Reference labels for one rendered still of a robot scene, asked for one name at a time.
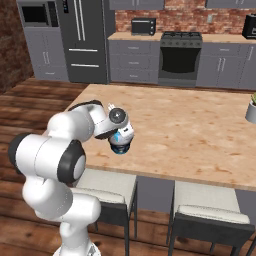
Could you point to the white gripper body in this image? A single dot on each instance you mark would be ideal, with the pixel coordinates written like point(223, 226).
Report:
point(124, 142)

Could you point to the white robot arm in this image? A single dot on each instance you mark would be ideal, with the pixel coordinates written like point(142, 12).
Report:
point(46, 156)

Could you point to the white blue yogurt container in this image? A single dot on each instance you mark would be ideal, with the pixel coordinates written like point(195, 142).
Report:
point(117, 150)

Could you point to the grey stool with pale cushion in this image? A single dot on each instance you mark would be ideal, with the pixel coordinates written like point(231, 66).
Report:
point(110, 186)
point(206, 206)

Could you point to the grey cupboard run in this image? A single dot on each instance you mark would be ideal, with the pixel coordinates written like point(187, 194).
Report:
point(226, 66)
point(46, 55)
point(133, 61)

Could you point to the dark grey oven with hob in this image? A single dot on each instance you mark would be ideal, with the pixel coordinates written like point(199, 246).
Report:
point(180, 60)

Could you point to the dark grey fridge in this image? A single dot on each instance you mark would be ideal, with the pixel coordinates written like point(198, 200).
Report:
point(85, 40)

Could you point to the black toaster oven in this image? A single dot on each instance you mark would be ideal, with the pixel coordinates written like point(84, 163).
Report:
point(143, 26)

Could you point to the green plant in grey pot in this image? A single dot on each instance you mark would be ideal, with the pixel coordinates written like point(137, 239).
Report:
point(251, 111)

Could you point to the grey built-in microwave oven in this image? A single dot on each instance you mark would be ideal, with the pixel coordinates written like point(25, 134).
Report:
point(35, 14)

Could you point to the black coffee machine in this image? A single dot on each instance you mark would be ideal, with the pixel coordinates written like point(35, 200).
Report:
point(250, 26)

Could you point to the grey wall cupboards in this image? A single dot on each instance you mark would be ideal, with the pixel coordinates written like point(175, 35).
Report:
point(230, 3)
point(136, 4)

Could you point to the grey wall socket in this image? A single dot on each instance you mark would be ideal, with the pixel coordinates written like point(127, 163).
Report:
point(209, 19)

